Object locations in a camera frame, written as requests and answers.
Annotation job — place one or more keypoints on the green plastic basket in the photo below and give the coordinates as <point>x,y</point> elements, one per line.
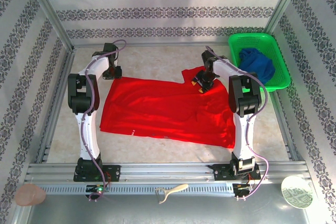
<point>252,40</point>

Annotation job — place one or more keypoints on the cream plastic peeler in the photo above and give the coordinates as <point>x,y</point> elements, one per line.
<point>178,187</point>

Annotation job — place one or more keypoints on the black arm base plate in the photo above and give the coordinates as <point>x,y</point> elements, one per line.
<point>219,172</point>
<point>115,172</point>

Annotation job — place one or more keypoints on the wide aluminium mounting rail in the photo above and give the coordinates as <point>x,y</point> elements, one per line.
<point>162,172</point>

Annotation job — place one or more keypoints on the red t-shirt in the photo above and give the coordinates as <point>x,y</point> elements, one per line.
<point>162,108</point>

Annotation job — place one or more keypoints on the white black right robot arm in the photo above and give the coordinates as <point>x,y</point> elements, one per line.
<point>242,134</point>

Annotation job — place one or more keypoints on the blue cloth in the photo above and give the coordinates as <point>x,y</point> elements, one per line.
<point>258,64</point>

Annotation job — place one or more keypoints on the round green patterned disc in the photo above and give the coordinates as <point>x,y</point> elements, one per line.
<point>296,192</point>

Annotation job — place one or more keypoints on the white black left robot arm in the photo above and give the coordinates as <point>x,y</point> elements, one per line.
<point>88,134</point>

